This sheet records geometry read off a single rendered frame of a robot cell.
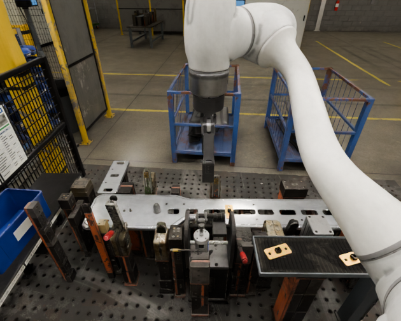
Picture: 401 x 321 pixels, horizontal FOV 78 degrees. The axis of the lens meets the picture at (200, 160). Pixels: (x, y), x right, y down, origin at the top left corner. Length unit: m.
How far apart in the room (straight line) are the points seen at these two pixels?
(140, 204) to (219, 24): 0.94
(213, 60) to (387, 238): 0.41
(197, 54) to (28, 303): 1.31
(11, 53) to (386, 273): 1.58
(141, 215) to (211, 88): 0.80
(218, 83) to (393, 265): 0.42
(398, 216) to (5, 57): 1.58
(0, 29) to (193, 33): 1.16
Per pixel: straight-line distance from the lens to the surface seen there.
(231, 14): 0.54
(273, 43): 0.60
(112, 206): 0.98
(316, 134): 0.44
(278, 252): 0.88
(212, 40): 0.52
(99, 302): 1.37
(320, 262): 0.92
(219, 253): 1.10
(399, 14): 16.90
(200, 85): 0.55
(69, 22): 3.85
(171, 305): 1.29
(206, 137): 0.57
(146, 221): 1.18
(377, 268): 0.42
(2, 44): 1.58
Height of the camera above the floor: 1.87
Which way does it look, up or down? 35 degrees down
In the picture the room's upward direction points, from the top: straight up
